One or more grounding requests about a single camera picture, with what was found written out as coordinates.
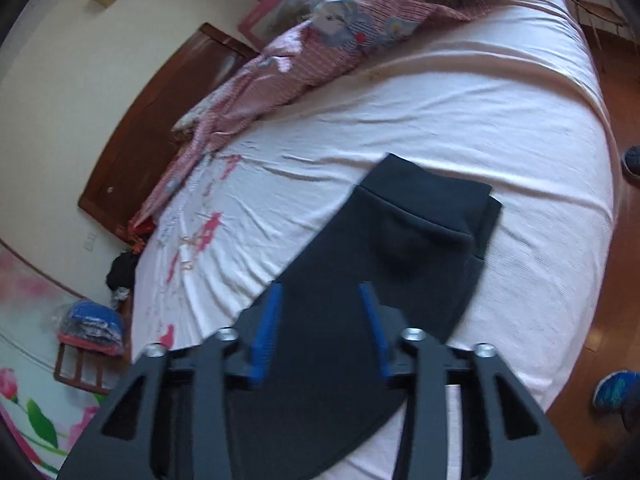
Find dark clothes pile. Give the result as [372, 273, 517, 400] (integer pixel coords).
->
[106, 251, 139, 307]

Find red pillow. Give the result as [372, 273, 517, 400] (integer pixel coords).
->
[126, 210, 157, 252]

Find wooden chair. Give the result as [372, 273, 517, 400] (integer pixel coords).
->
[54, 342, 114, 397]

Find floral wardrobe door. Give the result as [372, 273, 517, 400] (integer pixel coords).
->
[0, 250, 118, 480]

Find wooden rack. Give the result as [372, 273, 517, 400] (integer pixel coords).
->
[569, 0, 634, 40]

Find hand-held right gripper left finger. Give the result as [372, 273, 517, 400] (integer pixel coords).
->
[60, 282, 286, 480]

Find blue shoe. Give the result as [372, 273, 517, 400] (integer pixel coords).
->
[621, 146, 640, 179]
[593, 371, 640, 412]

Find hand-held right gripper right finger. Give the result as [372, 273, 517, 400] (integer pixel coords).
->
[359, 283, 583, 480]

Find wooden headboard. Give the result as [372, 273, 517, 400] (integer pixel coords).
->
[77, 22, 261, 247]

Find plastic bag of clothes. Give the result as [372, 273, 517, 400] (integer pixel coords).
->
[52, 300, 126, 357]

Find black pants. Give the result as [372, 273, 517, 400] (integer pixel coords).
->
[220, 152, 503, 478]

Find bed with pink sheet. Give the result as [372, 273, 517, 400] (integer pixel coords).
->
[129, 0, 616, 480]

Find pink patterned quilt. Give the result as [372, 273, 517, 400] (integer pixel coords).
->
[129, 0, 496, 241]

